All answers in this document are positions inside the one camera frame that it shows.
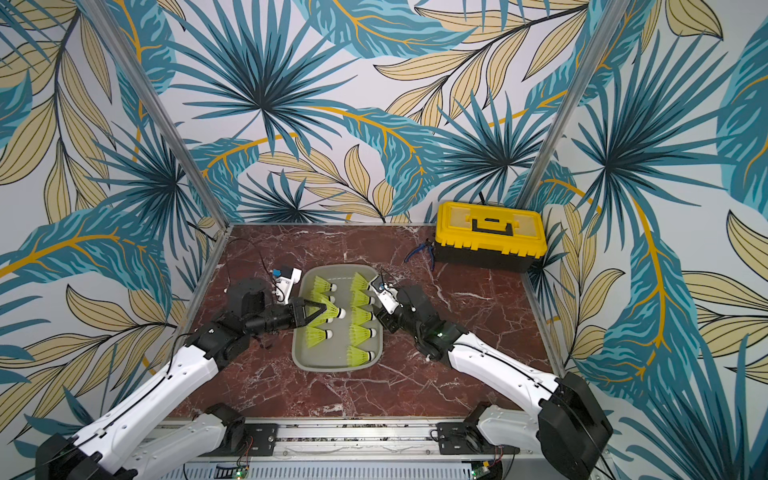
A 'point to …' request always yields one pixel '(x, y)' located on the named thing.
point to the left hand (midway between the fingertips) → (324, 314)
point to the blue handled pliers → (429, 244)
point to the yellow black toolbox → (490, 236)
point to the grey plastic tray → (348, 335)
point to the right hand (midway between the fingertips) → (386, 294)
